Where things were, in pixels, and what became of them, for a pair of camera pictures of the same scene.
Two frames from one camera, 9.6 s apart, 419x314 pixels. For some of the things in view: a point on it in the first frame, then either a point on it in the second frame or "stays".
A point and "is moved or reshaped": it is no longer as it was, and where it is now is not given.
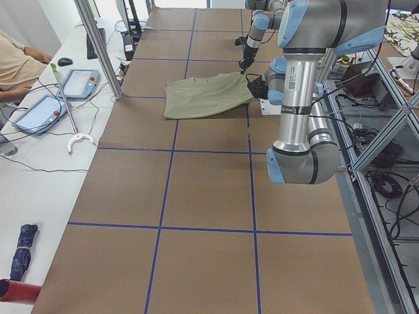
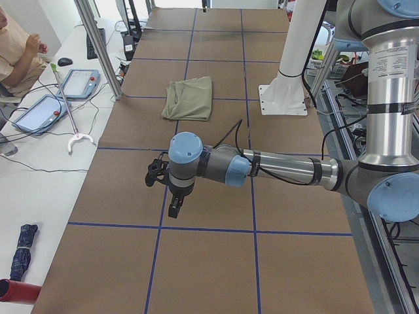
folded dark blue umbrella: (22, 256) stays
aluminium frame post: (101, 46) stays
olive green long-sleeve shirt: (205, 93) is moved or reshaped
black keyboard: (91, 52) stays
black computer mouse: (65, 61) stays
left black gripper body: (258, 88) → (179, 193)
